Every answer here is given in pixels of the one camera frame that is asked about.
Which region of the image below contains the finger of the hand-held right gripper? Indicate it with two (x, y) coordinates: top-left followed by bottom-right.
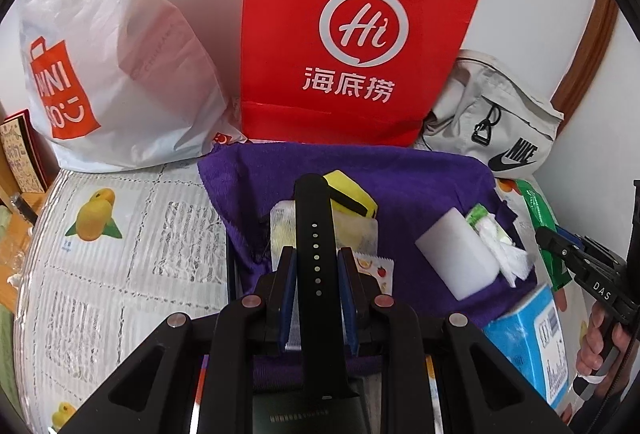
(554, 228), (627, 274)
(535, 224), (627, 316)

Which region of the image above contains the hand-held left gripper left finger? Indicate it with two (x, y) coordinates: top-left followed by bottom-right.
(60, 245), (301, 434)

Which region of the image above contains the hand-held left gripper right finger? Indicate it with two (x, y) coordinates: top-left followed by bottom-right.
(336, 246), (573, 434)

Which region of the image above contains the green snack packet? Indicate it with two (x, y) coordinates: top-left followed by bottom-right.
(515, 179), (576, 292)

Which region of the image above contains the black watch strap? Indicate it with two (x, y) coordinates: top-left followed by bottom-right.
(292, 174), (347, 400)

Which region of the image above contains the white foam block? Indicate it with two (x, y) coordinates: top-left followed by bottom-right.
(415, 206), (501, 301)

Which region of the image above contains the person's right hand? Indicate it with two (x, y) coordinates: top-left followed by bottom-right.
(576, 301), (633, 377)

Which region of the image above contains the fruit print sachet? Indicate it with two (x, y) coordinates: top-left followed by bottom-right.
(352, 250), (396, 297)

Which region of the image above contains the translucent white packet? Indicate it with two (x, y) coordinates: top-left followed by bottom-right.
(270, 200), (378, 275)

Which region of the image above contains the blue cardboard box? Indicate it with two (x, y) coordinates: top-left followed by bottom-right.
(482, 283), (573, 422)

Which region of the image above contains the crumpled white green wrapper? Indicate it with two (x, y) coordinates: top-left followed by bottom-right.
(465, 204), (532, 289)

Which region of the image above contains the dark green gold box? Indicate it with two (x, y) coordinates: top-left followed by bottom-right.
(251, 394), (372, 434)

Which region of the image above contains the yellow black striped pouch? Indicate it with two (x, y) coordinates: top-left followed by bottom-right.
(322, 170), (378, 220)

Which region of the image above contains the purple towel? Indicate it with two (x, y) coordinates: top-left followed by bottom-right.
(197, 140), (540, 380)

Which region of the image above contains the grey sling bag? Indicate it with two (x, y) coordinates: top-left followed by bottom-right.
(412, 49), (565, 175)

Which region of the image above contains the wooden bedside table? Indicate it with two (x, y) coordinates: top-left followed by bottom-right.
(0, 191), (51, 310)

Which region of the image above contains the red paper bag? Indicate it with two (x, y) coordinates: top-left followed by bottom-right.
(239, 0), (488, 149)

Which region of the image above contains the brown printed book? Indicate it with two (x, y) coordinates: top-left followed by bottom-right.
(0, 111), (51, 195)

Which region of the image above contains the white plastic shopping bag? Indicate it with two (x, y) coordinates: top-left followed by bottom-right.
(19, 0), (248, 174)

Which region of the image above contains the wooden door frame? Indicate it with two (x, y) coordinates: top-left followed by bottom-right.
(552, 0), (621, 122)

